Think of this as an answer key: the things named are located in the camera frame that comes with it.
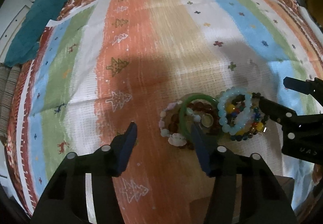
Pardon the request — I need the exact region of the yellow and dark bead bracelet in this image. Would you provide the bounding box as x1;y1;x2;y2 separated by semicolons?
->
230;92;272;142

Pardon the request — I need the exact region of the light blue bead bracelet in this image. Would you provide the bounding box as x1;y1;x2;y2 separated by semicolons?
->
217;87;253;136

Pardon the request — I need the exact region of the multicolour bead bracelet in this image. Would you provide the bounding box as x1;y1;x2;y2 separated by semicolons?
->
225;95;261;136

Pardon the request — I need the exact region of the pink white stone bracelet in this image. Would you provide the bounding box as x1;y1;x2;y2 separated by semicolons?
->
159;101;203;147

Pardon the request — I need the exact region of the dark red bead bracelet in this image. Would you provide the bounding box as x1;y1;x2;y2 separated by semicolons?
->
169;101;223;151

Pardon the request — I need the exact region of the green jade bangle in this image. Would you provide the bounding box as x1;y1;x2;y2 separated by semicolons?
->
179;93;219;142

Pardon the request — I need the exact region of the striped colourful mat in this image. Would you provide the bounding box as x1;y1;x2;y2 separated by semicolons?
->
21;0;322;223

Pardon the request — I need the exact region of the grey striped pillow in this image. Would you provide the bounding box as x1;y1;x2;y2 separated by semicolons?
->
1;63;21;146

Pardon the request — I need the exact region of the teal towel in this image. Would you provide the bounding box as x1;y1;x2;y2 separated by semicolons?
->
4;0;68;67

